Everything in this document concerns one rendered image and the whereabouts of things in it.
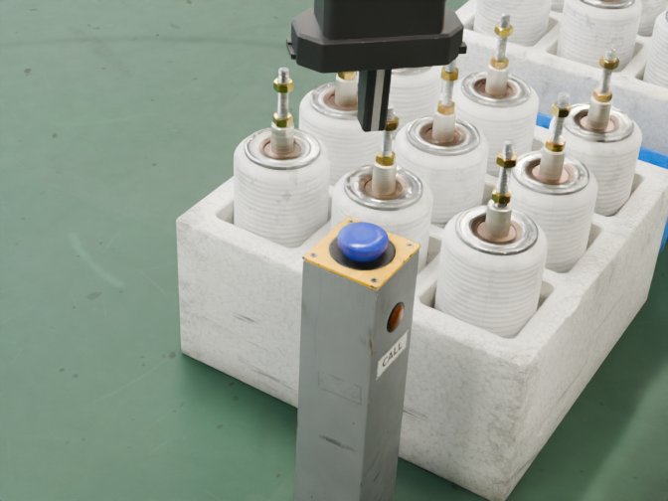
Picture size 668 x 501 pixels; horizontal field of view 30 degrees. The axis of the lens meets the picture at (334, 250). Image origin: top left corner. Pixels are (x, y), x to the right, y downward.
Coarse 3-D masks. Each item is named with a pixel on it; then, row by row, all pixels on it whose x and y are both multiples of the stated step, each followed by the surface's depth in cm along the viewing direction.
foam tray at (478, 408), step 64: (640, 192) 133; (192, 256) 127; (256, 256) 121; (640, 256) 135; (192, 320) 132; (256, 320) 126; (448, 320) 114; (576, 320) 119; (256, 384) 131; (448, 384) 116; (512, 384) 111; (576, 384) 129; (448, 448) 120; (512, 448) 116
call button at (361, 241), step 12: (348, 228) 99; (360, 228) 99; (372, 228) 99; (348, 240) 98; (360, 240) 98; (372, 240) 98; (384, 240) 98; (348, 252) 98; (360, 252) 97; (372, 252) 97
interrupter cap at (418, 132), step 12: (420, 120) 128; (432, 120) 128; (456, 120) 129; (408, 132) 126; (420, 132) 127; (456, 132) 127; (468, 132) 127; (420, 144) 125; (432, 144) 125; (444, 144) 125; (456, 144) 125; (468, 144) 125
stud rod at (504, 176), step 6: (504, 144) 108; (510, 144) 108; (504, 150) 108; (510, 150) 108; (504, 156) 108; (510, 156) 108; (504, 168) 109; (510, 168) 109; (504, 174) 109; (510, 174) 110; (498, 180) 110; (504, 180) 110; (498, 186) 110; (504, 186) 110; (498, 192) 111; (504, 192) 110; (498, 204) 111; (504, 204) 111
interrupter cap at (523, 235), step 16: (480, 208) 116; (464, 224) 114; (480, 224) 114; (512, 224) 114; (528, 224) 114; (464, 240) 112; (480, 240) 112; (496, 240) 112; (512, 240) 112; (528, 240) 112
